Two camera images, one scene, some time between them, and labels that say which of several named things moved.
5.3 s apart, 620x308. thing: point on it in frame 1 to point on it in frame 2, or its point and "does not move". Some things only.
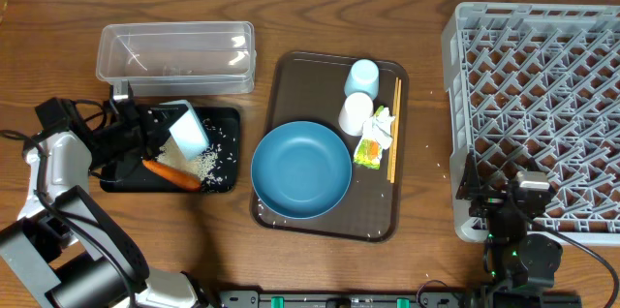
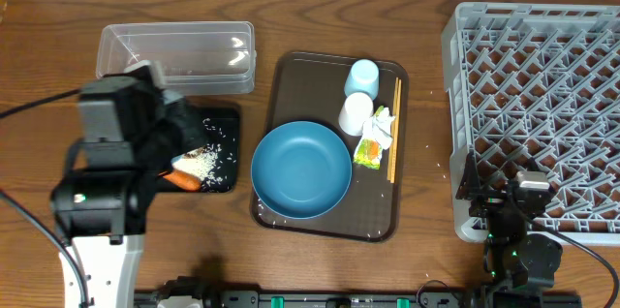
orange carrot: x=173 y=176 does not move
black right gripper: x=488 y=200 does not move
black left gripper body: x=123 y=141 to x=170 y=134
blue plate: x=301 y=169 does not move
